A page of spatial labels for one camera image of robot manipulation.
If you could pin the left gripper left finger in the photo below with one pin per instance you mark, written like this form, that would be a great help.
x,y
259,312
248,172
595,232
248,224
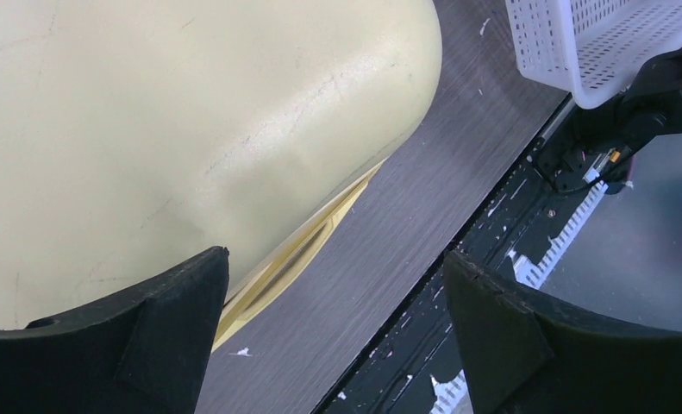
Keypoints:
x,y
143,349

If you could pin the white perforated plastic basket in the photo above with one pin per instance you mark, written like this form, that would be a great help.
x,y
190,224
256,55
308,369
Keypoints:
x,y
591,49

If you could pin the slotted metal cable duct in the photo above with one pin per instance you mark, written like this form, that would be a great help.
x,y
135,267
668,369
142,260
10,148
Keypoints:
x,y
523,236

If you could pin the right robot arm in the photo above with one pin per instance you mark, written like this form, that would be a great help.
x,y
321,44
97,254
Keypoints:
x,y
598,145

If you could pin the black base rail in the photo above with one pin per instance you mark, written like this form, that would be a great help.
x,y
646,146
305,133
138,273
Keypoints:
x,y
391,375

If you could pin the yellow hard-shell suitcase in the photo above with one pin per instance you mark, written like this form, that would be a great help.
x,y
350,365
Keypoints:
x,y
135,134

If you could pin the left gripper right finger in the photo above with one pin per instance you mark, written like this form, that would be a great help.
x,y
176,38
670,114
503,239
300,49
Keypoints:
x,y
524,351

